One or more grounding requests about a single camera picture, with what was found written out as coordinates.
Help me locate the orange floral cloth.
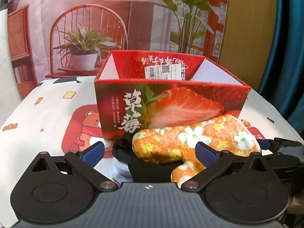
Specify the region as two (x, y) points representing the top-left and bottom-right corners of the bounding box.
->
(132, 114), (262, 183)

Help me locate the printed cartoon tablecloth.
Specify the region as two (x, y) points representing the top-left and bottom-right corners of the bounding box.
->
(0, 76), (304, 226)

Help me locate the white cloth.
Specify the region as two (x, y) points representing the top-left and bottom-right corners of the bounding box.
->
(113, 159), (135, 183)

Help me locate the black eye mask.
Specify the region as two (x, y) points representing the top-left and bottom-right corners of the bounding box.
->
(112, 133), (188, 183)

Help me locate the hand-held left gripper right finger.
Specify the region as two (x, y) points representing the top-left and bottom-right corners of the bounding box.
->
(181, 142), (270, 192)

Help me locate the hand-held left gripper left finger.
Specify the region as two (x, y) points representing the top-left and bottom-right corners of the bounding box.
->
(31, 142), (119, 192)

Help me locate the wall poster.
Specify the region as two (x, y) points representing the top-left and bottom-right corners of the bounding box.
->
(7, 0), (229, 100)

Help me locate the blue curtain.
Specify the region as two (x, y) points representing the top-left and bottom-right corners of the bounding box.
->
(258, 0), (304, 129)

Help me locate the red strawberry print cardboard box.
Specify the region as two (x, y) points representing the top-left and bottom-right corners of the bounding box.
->
(94, 50), (251, 140)

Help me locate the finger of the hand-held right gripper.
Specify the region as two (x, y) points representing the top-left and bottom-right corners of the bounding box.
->
(258, 137), (304, 150)

